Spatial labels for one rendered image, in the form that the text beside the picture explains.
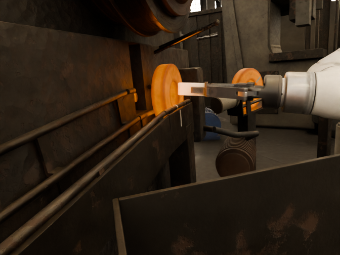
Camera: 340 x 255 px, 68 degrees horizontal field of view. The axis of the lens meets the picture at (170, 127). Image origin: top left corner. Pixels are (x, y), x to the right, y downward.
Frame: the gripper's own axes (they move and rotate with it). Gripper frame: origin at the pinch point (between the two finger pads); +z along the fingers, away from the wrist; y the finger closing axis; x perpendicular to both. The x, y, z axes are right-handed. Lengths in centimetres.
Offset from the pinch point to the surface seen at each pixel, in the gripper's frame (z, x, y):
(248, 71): -11.2, 3.2, 38.0
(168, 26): 4.1, 13.9, -6.0
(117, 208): -8, -2, -50
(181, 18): 4.4, 17.1, 4.4
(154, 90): 7.0, 0.2, -7.5
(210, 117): 30, -50, 195
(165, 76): 4.9, 3.2, -5.6
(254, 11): -2, 62, 266
